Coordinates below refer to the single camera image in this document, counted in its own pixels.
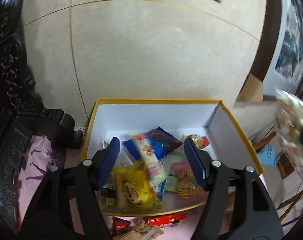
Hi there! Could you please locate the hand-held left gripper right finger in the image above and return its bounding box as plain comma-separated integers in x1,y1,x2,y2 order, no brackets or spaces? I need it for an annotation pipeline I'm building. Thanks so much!
183,137,284,240

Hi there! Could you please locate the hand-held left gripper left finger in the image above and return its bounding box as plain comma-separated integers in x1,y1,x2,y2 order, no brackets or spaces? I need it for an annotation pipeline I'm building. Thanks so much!
18,137,121,240

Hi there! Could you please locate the clear puffed snack packet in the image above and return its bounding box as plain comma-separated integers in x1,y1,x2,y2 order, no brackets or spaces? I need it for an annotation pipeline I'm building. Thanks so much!
275,89,303,188

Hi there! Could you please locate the blue cookie packet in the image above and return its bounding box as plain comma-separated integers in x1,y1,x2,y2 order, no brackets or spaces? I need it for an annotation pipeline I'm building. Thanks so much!
123,126,184,160

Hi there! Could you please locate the yellow bread packet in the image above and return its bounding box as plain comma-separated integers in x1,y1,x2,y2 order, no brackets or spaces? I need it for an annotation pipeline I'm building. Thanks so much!
113,160,167,209

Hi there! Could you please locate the white and red snack packet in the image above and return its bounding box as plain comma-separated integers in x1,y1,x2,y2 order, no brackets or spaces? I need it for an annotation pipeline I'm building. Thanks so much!
131,132,168,188

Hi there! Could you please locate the yellow cardboard box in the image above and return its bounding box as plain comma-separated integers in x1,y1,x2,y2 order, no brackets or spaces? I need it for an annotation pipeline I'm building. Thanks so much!
81,98,264,217

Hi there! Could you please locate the small red yellow snack packet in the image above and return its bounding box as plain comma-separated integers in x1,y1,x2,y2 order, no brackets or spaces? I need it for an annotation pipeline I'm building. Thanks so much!
183,134,210,149

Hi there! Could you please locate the orange striped snack packet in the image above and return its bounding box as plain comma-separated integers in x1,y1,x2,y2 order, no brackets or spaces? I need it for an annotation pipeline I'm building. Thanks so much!
178,170,209,199

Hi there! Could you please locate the pale green snack packet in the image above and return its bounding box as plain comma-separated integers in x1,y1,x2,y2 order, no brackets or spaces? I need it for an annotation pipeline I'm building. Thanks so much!
164,152,189,193

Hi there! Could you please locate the sesame bar packet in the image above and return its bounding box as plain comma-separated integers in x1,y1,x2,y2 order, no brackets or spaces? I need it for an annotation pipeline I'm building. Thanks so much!
114,172,128,209

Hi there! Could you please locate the dark printed snack packet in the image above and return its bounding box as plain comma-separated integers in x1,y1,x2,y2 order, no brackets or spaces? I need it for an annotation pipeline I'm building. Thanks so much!
100,185,117,207

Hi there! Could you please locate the blue cloth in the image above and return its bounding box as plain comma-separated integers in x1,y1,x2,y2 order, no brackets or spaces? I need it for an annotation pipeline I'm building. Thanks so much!
257,146,279,167

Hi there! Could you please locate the dark brown snack packet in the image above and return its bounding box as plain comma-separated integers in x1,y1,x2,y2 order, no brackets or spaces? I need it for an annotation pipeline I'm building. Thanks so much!
112,216,132,235

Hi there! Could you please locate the pink printed cloth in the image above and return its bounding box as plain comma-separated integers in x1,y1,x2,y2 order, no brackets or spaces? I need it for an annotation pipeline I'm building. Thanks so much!
16,126,237,240

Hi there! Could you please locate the cardboard corner protector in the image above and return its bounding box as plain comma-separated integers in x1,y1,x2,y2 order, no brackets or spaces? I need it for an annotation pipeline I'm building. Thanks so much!
238,74,264,103

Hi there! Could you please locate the beige snack packet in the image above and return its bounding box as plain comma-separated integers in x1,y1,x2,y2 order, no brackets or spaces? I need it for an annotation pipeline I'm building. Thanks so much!
114,219,164,240

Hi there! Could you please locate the brown framed ink painting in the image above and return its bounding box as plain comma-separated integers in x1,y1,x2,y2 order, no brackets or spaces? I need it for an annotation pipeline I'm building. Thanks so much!
250,0,303,98

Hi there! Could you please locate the black carved wooden furniture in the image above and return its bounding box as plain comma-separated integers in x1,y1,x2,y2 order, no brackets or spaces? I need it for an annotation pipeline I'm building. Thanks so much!
0,0,88,240

